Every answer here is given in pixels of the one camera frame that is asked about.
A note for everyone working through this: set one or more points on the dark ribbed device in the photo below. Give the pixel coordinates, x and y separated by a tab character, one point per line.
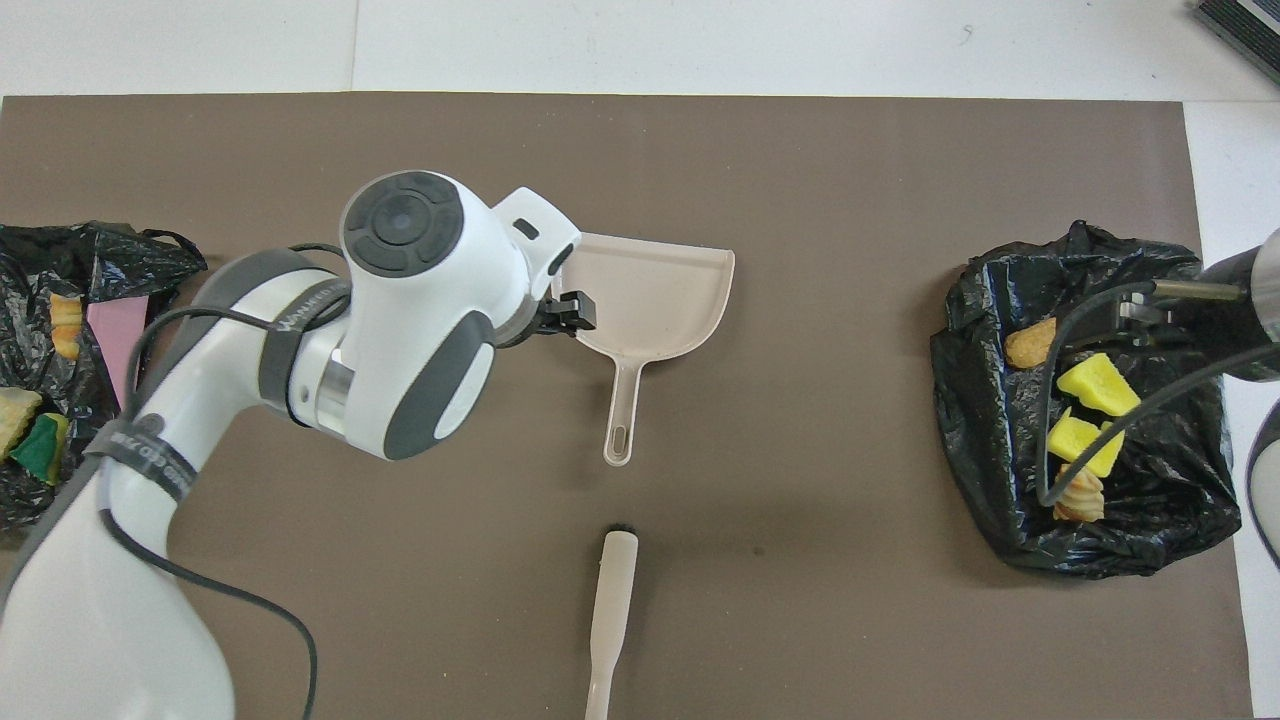
1245	30

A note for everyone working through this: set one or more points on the brown table mat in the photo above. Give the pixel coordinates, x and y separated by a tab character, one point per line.
800	500

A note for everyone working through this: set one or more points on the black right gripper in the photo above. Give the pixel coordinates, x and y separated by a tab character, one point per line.
1235	320

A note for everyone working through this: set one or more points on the black bag lined bin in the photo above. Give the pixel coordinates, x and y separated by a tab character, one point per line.
990	450

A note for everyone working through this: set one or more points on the wedge-shaped yellow green sponge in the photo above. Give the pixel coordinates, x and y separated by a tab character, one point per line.
40	445

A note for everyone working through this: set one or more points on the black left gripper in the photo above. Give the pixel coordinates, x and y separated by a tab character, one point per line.
525	325

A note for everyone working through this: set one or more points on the black bag over pink bin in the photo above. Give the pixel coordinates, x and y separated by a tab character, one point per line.
50	270

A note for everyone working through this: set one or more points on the striped toy croissant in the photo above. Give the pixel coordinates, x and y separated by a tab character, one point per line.
66	325
1080	497

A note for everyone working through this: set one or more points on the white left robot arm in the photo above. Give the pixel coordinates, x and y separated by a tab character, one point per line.
400	320

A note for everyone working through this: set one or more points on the pale yellow bread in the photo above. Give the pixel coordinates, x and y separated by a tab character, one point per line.
15	415

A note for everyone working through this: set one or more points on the beige plastic dustpan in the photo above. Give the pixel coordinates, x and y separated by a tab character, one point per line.
650	300

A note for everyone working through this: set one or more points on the brown oval bread roll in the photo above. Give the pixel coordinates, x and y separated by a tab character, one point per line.
1030	345

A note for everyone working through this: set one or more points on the notched yellow green sponge piece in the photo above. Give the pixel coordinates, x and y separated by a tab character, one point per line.
1075	440

